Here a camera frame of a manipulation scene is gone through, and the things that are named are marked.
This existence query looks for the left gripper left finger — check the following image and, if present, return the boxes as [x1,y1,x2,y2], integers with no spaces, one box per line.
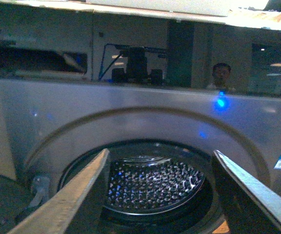
[10,149,110,234]

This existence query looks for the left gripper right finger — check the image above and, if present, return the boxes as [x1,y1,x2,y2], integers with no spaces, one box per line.
[211,150,281,234]

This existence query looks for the grey front-load washing machine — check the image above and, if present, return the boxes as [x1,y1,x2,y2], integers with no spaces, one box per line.
[0,0,281,234]

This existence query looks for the washing machine door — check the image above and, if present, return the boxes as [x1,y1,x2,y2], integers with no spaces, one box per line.
[0,175,33,234]

